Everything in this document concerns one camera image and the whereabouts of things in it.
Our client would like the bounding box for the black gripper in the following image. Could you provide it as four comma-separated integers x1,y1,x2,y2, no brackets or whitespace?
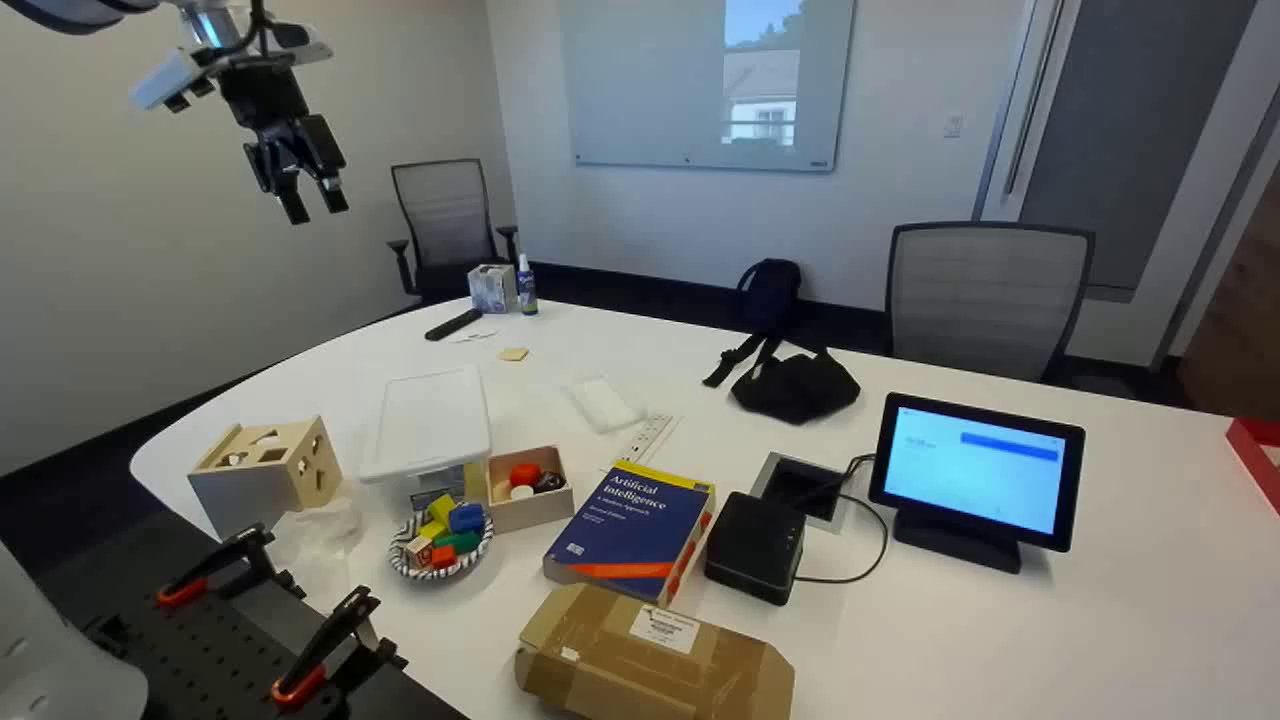
215,58,353,226

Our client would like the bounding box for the wooden shape sorter box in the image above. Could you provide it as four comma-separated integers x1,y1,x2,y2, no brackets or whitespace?
183,417,349,539

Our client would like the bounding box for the small open wooden box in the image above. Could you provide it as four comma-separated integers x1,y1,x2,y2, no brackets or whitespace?
481,444,574,537

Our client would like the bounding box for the black rectangular box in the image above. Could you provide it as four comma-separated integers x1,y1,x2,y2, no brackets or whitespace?
698,488,813,609

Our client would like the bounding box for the brown cardboard box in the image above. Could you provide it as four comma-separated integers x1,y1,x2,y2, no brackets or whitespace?
511,581,799,720

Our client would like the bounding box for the grey mesh office chair with armrests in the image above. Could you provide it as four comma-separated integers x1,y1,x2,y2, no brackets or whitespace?
384,157,518,305

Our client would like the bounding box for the black remote control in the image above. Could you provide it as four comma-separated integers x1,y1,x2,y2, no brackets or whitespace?
419,305,488,345

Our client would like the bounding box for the small spray bottle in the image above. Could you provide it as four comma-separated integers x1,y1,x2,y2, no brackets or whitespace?
511,252,541,318

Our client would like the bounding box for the white plastic bin with lid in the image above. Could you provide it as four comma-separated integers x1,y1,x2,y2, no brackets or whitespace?
356,363,494,515

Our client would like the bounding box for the clear plastic bag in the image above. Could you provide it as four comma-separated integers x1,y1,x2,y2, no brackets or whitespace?
271,494,373,573

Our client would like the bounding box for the white folded cloth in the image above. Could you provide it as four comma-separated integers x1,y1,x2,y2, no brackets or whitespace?
555,377,653,434

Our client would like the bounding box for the glass whiteboard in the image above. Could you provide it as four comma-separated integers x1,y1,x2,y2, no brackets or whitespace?
555,0,861,176

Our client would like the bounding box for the bowl holding toy blocks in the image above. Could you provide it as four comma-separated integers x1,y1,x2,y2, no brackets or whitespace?
388,493,494,584

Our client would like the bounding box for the blue book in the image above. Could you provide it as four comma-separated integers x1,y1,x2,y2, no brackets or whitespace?
541,459,714,611

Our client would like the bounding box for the black backpack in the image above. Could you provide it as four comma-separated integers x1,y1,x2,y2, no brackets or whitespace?
734,254,808,334

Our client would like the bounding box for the black tablet display on stand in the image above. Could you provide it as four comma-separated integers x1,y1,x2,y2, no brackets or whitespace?
867,387,1088,576

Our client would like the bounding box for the red tray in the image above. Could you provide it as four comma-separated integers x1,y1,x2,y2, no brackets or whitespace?
1225,417,1280,515

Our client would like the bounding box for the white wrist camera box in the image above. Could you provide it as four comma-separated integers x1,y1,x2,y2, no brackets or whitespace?
127,44,224,114

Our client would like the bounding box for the black clamp with orange handle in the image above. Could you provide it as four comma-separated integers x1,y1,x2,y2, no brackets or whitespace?
153,519,307,615
269,581,402,713

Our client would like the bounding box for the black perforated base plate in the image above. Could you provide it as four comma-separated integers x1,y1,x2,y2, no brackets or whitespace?
76,530,470,720

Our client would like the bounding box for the table cable port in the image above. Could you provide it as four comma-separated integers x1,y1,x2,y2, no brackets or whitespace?
746,453,855,537

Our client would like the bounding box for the black cable on table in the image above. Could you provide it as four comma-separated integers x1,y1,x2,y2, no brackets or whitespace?
796,453,897,587

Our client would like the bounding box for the glass door with frame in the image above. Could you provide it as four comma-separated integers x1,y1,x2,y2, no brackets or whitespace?
975,0,1262,305

